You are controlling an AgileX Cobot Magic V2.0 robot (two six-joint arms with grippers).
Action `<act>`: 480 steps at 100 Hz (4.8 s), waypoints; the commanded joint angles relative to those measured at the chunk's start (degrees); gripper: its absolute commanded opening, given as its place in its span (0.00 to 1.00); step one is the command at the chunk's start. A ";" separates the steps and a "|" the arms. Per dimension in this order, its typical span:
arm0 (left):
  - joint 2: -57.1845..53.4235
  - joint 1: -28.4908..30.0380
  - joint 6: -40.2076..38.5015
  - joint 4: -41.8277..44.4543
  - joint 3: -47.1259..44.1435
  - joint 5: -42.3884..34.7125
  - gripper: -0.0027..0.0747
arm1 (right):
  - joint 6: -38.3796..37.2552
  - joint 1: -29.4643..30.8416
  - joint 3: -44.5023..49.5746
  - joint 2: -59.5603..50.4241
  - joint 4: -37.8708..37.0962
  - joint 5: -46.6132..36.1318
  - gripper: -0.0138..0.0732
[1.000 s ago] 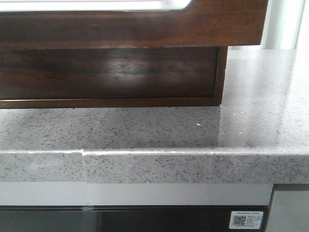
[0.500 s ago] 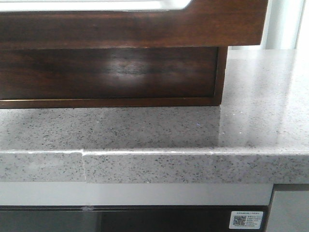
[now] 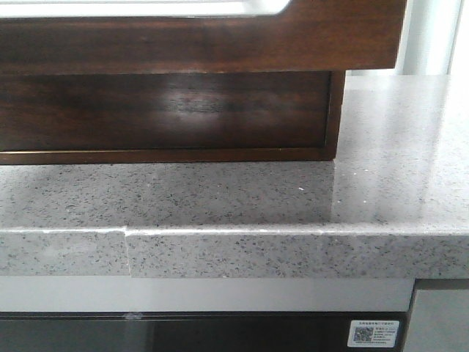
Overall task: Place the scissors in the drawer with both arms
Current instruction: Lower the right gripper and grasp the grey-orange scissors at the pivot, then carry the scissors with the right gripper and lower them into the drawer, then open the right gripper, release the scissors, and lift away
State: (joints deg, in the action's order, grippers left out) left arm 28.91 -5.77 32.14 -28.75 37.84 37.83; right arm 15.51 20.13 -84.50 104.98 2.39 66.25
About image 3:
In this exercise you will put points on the white curtain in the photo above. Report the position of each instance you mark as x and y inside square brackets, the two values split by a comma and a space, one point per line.
[434, 39]

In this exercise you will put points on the white tray on cabinet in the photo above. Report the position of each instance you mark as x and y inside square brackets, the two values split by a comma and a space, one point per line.
[166, 9]

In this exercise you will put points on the dark wooden drawer cabinet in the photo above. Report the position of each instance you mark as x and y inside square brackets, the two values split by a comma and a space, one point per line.
[335, 117]

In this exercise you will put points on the white QR code sticker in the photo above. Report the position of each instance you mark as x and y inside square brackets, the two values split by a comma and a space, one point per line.
[373, 333]

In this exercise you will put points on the dark wooden drawer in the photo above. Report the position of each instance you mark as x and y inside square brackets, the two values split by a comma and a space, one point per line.
[306, 36]
[165, 110]

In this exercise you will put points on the grey cabinet door panel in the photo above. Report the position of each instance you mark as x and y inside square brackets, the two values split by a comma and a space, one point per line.
[439, 316]

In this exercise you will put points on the black glass oven front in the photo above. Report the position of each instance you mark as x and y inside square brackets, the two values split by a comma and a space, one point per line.
[187, 331]

